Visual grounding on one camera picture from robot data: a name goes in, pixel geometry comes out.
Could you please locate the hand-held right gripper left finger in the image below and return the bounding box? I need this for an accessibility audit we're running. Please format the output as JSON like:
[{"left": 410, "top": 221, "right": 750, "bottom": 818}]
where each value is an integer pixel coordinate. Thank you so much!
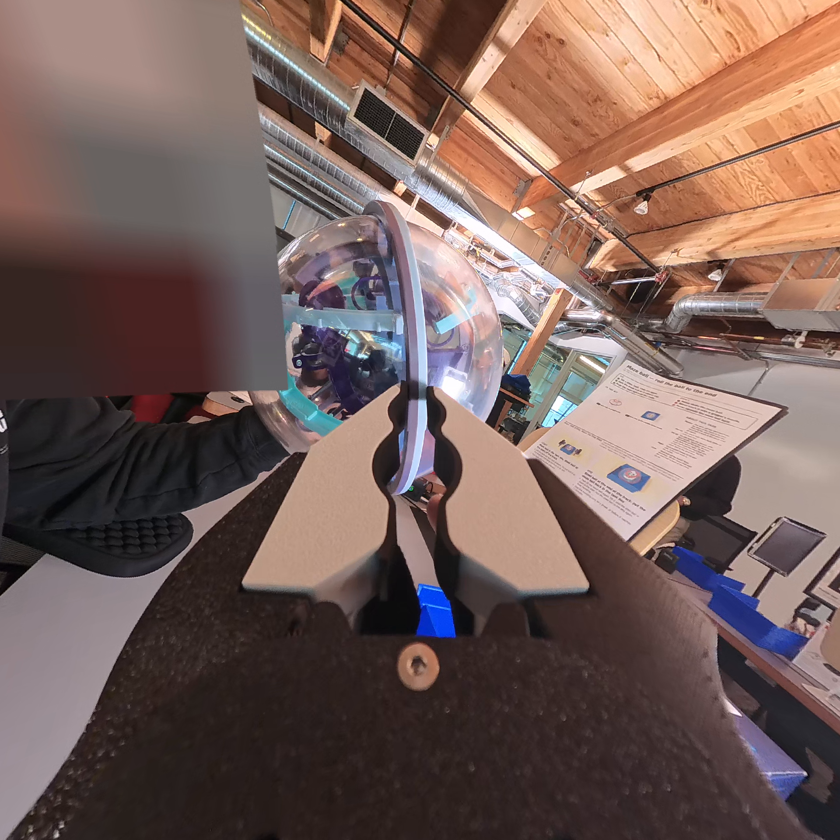
[{"left": 243, "top": 385, "right": 401, "bottom": 611}]

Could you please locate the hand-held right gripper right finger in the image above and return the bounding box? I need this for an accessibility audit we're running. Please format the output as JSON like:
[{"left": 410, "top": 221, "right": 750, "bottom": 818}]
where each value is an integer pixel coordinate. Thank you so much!
[{"left": 431, "top": 388, "right": 592, "bottom": 611}]

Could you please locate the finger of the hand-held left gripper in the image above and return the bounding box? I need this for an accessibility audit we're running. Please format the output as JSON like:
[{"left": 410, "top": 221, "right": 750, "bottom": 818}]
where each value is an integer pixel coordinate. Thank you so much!
[{"left": 250, "top": 392, "right": 322, "bottom": 455}]

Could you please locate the clear maze ball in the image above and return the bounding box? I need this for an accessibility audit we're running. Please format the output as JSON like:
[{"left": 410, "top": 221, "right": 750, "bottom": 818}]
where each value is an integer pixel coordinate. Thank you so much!
[{"left": 250, "top": 200, "right": 508, "bottom": 500}]

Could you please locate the person's left forearm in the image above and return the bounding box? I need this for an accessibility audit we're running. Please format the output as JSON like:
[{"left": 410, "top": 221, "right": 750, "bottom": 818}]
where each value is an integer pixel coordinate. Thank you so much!
[{"left": 0, "top": 398, "right": 292, "bottom": 578}]

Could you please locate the blue plastic bin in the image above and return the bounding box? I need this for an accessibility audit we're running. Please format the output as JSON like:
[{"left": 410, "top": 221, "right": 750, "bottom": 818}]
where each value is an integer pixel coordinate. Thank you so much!
[{"left": 416, "top": 584, "right": 809, "bottom": 804}]

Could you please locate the instruction sheet clipboard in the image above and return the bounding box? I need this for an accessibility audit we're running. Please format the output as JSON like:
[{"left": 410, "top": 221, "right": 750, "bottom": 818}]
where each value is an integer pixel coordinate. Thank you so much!
[{"left": 523, "top": 361, "right": 788, "bottom": 552}]

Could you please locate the tablet on stand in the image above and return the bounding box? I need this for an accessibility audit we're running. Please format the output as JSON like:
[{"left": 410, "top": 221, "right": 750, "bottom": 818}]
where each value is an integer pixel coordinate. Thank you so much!
[{"left": 746, "top": 515, "right": 829, "bottom": 581}]

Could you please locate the ceiling air vent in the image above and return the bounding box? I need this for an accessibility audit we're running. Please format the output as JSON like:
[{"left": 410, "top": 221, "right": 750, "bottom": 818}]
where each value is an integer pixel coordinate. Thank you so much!
[{"left": 347, "top": 84, "right": 433, "bottom": 166}]

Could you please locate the silver ventilation duct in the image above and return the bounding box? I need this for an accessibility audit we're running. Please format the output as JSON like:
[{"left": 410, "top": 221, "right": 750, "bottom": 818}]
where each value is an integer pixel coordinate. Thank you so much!
[{"left": 243, "top": 14, "right": 683, "bottom": 375}]

